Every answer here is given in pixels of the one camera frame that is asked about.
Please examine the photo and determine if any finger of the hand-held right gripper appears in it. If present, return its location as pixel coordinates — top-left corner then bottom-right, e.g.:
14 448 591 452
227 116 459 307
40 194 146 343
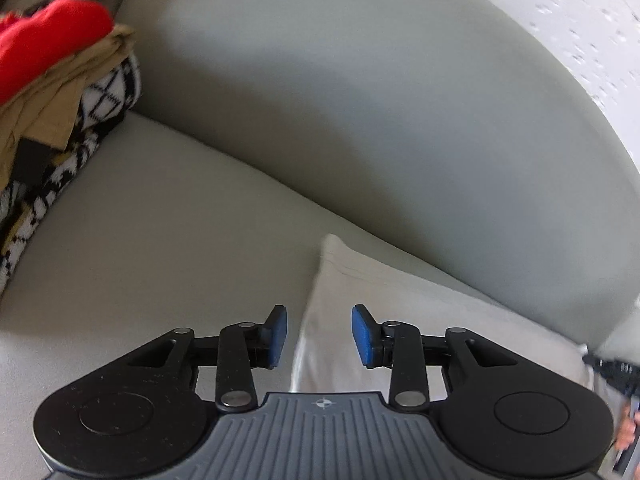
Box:
582 352 640 397

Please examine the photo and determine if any person's right hand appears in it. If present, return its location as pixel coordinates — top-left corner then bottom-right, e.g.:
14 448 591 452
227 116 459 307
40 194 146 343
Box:
614 410 640 453

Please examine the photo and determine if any grey sofa back cushion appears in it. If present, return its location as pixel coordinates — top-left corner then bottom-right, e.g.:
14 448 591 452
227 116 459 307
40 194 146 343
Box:
117 0 640 347

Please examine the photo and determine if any white printed sweatshirt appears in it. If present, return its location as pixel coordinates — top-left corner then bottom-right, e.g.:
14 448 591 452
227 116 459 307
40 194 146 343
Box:
290 234 594 394

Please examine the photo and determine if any grey sofa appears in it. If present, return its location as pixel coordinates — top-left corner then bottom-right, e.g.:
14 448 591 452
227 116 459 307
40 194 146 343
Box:
0 0 640 480

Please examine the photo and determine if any red cloth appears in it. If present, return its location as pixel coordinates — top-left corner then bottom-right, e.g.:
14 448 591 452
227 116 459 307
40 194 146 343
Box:
0 0 115 107

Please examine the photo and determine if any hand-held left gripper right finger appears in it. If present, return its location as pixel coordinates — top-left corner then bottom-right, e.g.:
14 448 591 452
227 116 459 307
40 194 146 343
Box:
351 304 519 414

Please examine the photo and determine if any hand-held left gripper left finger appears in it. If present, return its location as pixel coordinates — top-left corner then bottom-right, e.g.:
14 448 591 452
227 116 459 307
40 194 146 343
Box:
122 305 290 414

